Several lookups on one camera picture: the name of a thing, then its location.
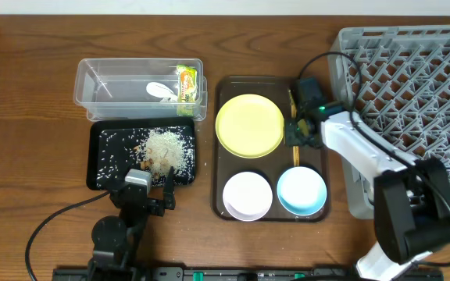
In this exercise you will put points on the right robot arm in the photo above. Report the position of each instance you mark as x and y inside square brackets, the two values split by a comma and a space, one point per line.
[411, 197]

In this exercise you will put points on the clear plastic bin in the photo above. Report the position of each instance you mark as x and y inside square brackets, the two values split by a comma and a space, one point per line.
[115, 88]

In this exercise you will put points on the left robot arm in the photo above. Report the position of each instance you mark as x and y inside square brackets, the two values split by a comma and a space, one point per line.
[116, 238]

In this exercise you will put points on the wooden chopstick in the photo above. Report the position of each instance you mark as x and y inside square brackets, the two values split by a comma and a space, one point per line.
[292, 104]
[296, 157]

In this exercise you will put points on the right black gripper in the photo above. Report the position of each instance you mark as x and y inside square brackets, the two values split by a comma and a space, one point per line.
[301, 130]

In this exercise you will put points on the dark brown serving tray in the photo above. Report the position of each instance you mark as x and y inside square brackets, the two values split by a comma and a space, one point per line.
[271, 166]

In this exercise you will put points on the light blue bowl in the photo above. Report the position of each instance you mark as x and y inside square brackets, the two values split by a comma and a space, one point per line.
[302, 191]

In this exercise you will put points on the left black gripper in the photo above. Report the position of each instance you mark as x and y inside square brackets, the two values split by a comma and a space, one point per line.
[147, 204]

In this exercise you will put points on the green orange snack wrapper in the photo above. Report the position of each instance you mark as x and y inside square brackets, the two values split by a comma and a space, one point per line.
[187, 90]

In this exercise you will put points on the black plastic tray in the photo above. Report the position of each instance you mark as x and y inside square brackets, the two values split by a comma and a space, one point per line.
[98, 127]

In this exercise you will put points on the pile of rice scraps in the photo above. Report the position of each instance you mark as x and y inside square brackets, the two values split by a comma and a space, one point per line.
[155, 150]

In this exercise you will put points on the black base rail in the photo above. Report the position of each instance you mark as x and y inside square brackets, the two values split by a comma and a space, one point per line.
[180, 274]

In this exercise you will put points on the yellow plate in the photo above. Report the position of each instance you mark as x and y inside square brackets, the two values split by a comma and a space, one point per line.
[249, 126]

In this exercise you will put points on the white napkin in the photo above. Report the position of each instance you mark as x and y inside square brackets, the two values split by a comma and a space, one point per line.
[161, 91]

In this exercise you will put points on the white bowl with food scraps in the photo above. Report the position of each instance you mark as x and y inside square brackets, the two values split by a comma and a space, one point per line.
[247, 196]

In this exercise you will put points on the grey dishwasher rack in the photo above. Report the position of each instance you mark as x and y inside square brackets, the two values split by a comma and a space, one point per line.
[399, 78]

